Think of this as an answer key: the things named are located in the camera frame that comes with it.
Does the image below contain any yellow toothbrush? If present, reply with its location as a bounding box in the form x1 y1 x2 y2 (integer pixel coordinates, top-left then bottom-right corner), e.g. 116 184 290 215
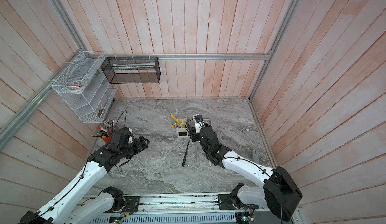
170 114 181 125

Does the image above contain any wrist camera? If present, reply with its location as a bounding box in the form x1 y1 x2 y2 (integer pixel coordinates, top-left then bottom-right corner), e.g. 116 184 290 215
194 114 205 133
121 127 133 144

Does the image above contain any white wire mesh shelf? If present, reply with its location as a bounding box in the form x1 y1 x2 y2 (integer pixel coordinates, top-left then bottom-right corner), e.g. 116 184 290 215
52 51 118 124

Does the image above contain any black wire mesh basket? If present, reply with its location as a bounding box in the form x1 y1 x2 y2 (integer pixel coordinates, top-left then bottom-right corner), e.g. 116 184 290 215
101 57 161 84

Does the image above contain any grey flat block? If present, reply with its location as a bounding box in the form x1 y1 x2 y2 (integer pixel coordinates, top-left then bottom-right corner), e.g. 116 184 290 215
251 150 259 164

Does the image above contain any red pencil cup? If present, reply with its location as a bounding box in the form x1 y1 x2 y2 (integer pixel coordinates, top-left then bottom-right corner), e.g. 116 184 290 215
101 135 112 143

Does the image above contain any black toothbrush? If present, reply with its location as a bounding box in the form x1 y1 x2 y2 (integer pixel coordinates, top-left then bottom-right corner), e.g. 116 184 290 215
182 140 190 167

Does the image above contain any tape roll on shelf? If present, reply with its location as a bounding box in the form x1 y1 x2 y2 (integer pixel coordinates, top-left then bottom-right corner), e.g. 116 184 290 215
65 79 87 93

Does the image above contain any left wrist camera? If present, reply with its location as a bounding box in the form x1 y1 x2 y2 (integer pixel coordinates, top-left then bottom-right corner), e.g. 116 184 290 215
121 127 133 144

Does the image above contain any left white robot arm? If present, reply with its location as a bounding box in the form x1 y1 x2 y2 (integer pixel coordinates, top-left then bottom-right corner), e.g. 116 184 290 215
20 127 150 224

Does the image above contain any grey green toothbrush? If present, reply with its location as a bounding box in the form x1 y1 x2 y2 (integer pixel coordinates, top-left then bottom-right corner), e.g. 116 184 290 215
196 143 200 168

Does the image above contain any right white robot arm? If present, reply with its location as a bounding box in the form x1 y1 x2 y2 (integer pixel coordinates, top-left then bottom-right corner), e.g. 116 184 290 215
187 125 303 222

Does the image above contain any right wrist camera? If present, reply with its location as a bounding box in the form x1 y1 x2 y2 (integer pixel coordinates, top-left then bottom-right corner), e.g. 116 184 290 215
194 114 205 133

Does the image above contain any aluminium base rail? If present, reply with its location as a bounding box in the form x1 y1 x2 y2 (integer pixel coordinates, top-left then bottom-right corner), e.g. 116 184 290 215
52 190 302 224

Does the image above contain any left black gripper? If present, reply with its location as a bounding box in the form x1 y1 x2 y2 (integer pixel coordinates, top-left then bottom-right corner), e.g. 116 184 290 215
120 136 150 159

